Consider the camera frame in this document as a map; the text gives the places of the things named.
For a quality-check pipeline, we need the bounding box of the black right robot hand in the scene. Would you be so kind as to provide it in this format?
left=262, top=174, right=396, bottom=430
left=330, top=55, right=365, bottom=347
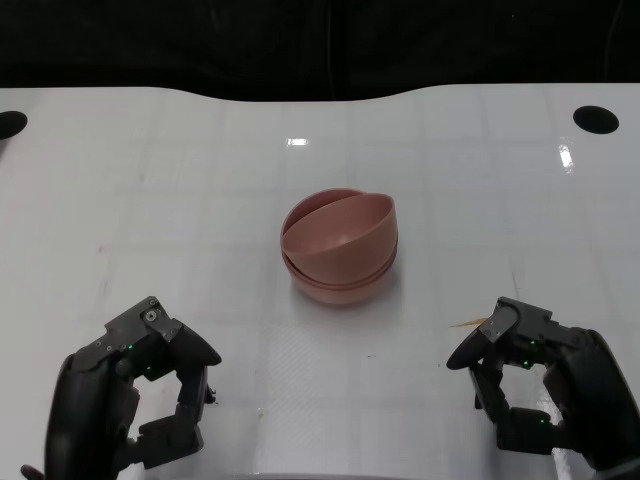
left=445, top=296, right=640, bottom=474

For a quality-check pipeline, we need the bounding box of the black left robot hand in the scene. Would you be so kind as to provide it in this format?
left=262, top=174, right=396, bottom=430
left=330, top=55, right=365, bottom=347
left=44, top=295, right=222, bottom=480

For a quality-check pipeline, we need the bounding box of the pink plastic bowl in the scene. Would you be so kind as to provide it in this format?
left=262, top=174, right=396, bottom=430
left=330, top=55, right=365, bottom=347
left=280, top=192, right=396, bottom=275
left=280, top=187, right=400, bottom=287
left=284, top=257, right=397, bottom=309

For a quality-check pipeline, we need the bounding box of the black table cable grommet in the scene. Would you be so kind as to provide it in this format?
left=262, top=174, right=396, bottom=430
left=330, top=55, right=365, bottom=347
left=572, top=105, right=620, bottom=134
left=0, top=110, right=28, bottom=141

